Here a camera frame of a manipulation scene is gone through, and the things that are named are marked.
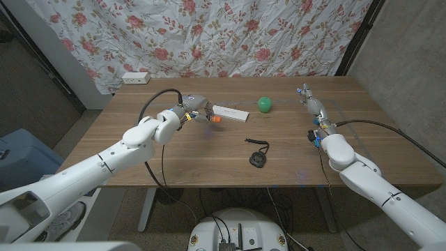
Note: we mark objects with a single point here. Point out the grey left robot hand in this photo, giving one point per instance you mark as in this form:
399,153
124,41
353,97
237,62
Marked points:
195,104

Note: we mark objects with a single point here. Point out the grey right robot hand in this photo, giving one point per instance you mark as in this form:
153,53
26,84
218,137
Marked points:
315,108

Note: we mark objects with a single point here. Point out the white power strip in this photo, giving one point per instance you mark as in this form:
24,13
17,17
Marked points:
136,77

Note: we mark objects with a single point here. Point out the grey sneaker shoe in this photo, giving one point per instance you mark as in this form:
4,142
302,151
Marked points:
64,219

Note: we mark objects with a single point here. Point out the glue stick with blue label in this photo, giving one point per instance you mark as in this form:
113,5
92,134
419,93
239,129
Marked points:
212,119

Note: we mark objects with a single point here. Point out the orange glue stick cap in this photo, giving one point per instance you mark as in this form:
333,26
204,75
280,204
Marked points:
217,119

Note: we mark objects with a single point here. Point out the white robot head rim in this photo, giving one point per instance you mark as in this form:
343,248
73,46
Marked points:
69,247

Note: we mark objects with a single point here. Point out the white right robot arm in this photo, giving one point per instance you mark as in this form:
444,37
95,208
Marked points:
376,188

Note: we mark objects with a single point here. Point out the floral rose print curtain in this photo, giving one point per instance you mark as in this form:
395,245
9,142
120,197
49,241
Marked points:
209,38

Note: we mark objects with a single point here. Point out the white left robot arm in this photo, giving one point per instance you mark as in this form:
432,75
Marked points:
87,174

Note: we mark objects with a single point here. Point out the black backdrop stand pole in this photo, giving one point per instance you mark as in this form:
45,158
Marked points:
359,38

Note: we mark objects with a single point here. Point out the white robot torso base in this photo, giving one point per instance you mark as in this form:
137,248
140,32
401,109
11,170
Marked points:
240,226

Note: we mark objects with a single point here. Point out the flat white rectangular box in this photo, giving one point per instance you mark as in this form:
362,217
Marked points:
233,114

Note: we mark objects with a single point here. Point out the metal table leg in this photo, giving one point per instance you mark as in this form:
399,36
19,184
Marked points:
327,212
146,212

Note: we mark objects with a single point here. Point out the blue plastic bin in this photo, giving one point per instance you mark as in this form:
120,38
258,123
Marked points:
24,157

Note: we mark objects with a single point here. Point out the green ball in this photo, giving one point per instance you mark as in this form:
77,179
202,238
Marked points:
265,104

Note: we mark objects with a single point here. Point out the round black floor fan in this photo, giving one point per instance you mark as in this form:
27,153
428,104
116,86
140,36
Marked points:
170,197

